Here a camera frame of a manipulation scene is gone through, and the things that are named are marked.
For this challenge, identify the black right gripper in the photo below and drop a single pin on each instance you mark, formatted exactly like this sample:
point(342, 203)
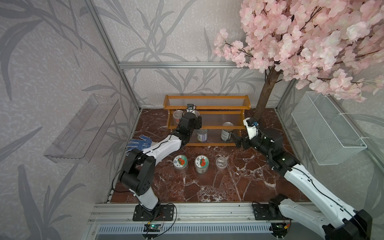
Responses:
point(239, 141)

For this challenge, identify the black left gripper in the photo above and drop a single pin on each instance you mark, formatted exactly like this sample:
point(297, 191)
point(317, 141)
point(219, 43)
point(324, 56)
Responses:
point(198, 123)

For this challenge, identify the clear jar black label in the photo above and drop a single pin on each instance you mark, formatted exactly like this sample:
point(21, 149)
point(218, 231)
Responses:
point(177, 115)

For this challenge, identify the tomato label seed jar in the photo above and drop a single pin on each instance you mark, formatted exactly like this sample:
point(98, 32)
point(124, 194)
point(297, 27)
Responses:
point(180, 162)
point(201, 164)

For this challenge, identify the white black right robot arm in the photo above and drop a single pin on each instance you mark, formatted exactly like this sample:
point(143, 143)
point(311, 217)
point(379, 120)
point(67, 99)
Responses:
point(336, 220)

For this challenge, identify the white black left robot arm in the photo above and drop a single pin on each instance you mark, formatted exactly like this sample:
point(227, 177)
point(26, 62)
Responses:
point(137, 174)

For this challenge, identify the purple flower seed can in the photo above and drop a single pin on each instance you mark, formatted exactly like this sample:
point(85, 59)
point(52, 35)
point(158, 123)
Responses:
point(202, 135)

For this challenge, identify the orange wooden three-tier shelf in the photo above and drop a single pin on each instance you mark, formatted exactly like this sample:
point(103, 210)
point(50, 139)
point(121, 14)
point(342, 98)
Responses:
point(218, 113)

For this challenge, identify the blue dotted work glove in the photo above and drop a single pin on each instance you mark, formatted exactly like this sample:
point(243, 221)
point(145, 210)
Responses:
point(143, 142)

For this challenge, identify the circuit board right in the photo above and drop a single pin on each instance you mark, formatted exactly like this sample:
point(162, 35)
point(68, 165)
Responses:
point(282, 227)

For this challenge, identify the green circuit board left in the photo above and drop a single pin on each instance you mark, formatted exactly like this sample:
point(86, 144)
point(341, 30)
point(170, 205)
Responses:
point(152, 228)

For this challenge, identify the artificial cherry blossom tree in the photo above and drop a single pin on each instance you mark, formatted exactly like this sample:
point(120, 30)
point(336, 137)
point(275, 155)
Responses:
point(322, 45)

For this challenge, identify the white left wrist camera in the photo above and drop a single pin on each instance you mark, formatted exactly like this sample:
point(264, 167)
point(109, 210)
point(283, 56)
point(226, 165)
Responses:
point(190, 107)

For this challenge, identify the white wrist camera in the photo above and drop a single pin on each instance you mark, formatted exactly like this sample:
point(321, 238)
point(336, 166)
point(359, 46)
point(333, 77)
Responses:
point(250, 127)
point(190, 107)

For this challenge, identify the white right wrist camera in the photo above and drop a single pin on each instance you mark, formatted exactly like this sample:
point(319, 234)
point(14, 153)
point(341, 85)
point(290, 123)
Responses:
point(250, 127)

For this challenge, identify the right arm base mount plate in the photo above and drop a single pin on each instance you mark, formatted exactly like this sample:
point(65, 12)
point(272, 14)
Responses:
point(266, 212)

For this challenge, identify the white mesh wire basket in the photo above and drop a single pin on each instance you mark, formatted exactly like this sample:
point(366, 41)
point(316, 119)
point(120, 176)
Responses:
point(328, 134)

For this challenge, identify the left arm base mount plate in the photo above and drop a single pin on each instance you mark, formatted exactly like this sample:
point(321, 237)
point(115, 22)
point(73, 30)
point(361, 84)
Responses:
point(159, 213)

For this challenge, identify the clear acrylic wall shelf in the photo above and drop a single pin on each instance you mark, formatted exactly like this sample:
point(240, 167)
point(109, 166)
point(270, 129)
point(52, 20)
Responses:
point(80, 139)

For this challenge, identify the aluminium front rail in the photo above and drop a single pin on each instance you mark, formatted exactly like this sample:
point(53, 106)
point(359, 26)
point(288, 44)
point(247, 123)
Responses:
point(223, 212)

